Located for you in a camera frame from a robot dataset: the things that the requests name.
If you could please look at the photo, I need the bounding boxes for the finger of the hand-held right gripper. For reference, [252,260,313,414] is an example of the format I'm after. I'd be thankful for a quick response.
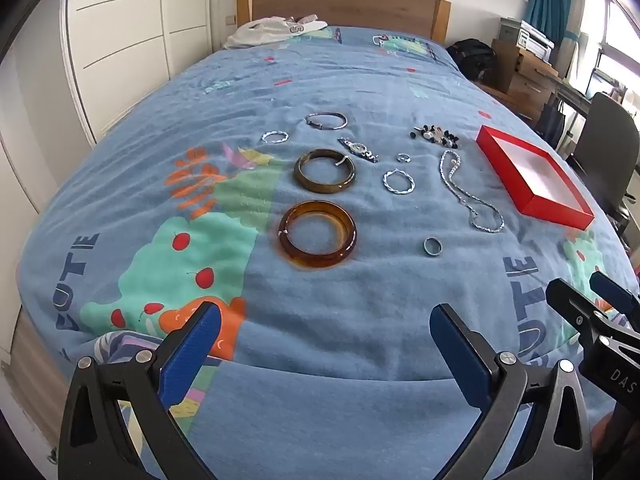
[546,277,622,348]
[589,271,640,317]

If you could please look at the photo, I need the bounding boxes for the black white beaded bracelet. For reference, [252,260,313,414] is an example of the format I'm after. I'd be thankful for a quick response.
[410,124,462,149]

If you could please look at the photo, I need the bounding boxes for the white printer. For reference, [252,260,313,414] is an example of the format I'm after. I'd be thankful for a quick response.
[500,17,556,61]

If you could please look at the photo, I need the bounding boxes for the dark brown bangle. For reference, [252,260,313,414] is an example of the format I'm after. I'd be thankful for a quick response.
[293,149,357,194]

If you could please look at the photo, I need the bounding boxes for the large twisted silver hoop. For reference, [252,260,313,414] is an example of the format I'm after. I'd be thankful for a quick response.
[382,169,416,196]

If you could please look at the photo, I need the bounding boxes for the wooden headboard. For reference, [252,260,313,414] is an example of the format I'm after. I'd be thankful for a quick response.
[236,0,452,43]

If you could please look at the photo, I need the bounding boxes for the black backpack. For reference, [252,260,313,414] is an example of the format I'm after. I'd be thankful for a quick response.
[445,38,498,83]

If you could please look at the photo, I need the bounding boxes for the silver chain necklace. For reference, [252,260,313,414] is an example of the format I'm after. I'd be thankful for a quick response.
[439,150,505,234]

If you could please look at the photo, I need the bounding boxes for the dark chair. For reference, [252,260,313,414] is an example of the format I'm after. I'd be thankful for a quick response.
[570,92,640,241]

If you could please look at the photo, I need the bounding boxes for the wooden drawer unit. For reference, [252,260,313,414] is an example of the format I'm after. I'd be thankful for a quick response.
[480,40,563,126]

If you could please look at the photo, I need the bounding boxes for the amber bangle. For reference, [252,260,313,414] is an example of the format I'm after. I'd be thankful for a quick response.
[278,200,358,267]

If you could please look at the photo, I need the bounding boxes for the white wardrobe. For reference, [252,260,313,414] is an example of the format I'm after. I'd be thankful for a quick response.
[60,0,213,146]

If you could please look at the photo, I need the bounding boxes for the white garment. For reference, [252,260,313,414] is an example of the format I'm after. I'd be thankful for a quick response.
[222,14,328,51]

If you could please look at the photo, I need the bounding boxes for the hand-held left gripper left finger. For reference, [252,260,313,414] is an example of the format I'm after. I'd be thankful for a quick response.
[59,301,223,480]

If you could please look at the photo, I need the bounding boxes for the thin silver bangle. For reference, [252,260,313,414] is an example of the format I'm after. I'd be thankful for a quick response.
[305,111,348,132]

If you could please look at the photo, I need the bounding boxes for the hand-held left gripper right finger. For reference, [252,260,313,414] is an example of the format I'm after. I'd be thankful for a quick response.
[429,304,594,480]

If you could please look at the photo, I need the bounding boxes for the red box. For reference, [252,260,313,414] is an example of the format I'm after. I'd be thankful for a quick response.
[475,125,596,231]

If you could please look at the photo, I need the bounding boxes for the silver wristwatch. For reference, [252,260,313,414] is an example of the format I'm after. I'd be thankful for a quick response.
[337,136,380,163]

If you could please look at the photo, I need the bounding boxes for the blue printed blanket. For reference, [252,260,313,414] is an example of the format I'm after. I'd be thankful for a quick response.
[15,25,640,480]

